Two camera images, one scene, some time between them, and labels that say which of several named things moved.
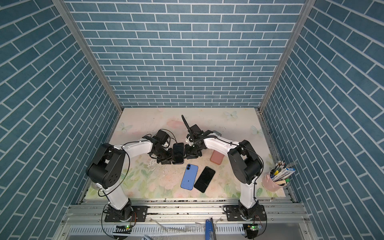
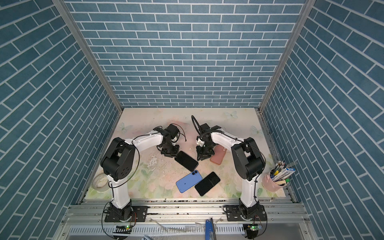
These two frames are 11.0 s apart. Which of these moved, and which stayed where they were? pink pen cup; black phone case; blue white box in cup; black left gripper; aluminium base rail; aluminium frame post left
Moved: black phone case; black left gripper
Stayed: pink pen cup; aluminium frame post left; blue white box in cup; aluminium base rail
